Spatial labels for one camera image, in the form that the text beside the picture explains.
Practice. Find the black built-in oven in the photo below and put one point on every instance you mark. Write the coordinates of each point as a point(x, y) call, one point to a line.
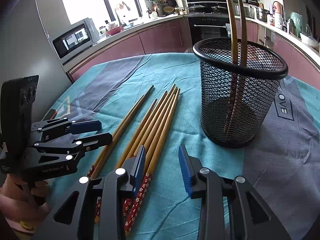
point(204, 27)

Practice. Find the teal grey tablecloth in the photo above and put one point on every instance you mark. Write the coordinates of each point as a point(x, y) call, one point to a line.
point(281, 162)

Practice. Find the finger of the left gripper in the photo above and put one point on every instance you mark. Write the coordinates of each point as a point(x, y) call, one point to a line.
point(54, 128)
point(52, 150)

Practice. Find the black mesh utensil holder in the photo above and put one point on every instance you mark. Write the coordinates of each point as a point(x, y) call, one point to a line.
point(236, 95)

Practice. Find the black camera box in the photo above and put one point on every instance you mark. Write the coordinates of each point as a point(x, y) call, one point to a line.
point(17, 97)

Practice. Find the silver microwave oven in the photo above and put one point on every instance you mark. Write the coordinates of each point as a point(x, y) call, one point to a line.
point(75, 39)

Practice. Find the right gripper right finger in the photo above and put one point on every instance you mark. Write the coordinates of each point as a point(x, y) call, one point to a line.
point(230, 208)

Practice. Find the steel stock pot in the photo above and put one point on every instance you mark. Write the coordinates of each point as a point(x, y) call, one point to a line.
point(261, 14)

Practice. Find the red bowl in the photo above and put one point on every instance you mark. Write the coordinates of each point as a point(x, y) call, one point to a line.
point(114, 31)

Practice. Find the left hand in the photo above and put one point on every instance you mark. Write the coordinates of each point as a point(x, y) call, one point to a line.
point(15, 203)

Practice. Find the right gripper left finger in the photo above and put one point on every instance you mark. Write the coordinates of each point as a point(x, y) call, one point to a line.
point(73, 216)

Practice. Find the pink sleeve forearm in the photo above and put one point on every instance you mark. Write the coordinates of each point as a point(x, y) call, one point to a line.
point(16, 230)

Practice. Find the grey refrigerator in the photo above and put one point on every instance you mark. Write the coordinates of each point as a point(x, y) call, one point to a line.
point(27, 30)

